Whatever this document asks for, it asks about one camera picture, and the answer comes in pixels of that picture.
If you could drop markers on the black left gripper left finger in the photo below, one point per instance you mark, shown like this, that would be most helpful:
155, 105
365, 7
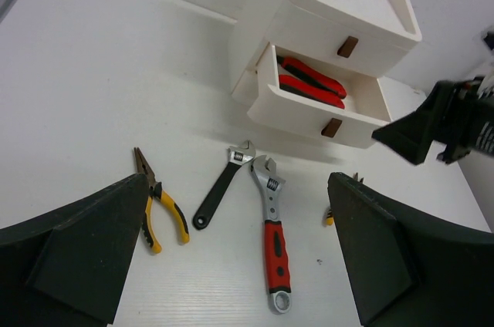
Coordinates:
68, 267

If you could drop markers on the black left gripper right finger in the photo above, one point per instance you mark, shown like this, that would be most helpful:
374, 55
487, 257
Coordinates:
407, 267

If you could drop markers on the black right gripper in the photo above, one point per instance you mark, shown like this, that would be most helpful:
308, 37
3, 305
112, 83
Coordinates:
464, 113

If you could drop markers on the yellow needle nose pliers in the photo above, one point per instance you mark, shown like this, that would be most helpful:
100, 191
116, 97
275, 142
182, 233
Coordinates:
330, 215

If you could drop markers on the red black utility knife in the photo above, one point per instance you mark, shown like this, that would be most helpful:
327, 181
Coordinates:
310, 76
296, 86

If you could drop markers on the white drawer cabinet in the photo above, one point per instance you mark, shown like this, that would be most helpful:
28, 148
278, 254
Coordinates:
365, 36

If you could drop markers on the white drawer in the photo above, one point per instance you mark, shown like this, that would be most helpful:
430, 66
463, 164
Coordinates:
365, 108

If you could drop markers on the yellow black cutting pliers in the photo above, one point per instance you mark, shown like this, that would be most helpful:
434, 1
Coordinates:
157, 193

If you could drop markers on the red handled adjustable wrench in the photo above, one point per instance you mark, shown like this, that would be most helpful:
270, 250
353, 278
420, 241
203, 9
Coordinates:
276, 259

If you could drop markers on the black handled adjustable wrench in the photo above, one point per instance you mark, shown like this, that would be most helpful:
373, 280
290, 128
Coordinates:
238, 156

